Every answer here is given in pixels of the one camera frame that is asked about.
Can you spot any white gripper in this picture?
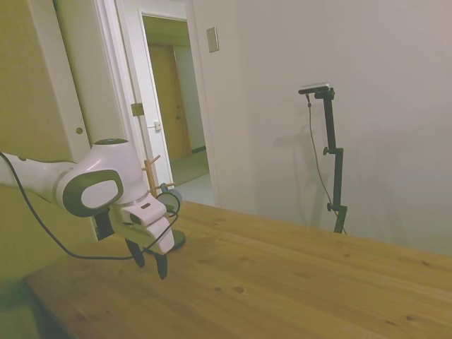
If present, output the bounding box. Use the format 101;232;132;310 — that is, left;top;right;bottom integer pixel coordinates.
109;194;177;281

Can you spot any blue mug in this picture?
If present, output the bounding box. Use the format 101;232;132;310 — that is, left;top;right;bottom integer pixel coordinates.
157;182;184;215

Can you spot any wooden mug tree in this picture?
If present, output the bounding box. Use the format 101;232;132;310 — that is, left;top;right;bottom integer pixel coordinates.
143;154;188;250

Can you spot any wooden hallway door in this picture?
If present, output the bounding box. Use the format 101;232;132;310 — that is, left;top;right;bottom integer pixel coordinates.
147;42;191;160

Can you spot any white open door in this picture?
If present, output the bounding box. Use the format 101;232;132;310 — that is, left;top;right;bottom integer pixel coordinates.
0;0;125;167

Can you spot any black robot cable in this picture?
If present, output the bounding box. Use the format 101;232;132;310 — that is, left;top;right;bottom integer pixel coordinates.
0;150;179;263

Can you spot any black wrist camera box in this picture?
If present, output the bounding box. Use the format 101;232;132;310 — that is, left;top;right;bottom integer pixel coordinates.
93;210;115;242

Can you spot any white door frame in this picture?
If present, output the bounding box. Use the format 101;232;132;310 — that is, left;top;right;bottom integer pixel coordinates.
95;0;222;209

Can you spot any camera on black stand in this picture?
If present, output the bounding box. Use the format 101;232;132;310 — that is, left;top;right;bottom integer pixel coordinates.
306;93;347;235

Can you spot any black camera stand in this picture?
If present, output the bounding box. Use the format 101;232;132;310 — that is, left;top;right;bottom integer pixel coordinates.
314;88;349;234

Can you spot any metal wall switch plate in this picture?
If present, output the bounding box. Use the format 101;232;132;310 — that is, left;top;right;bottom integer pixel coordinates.
206;26;220;54

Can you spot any black exterior camera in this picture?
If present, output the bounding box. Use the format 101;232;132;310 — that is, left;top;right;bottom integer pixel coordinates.
298;82;334;95

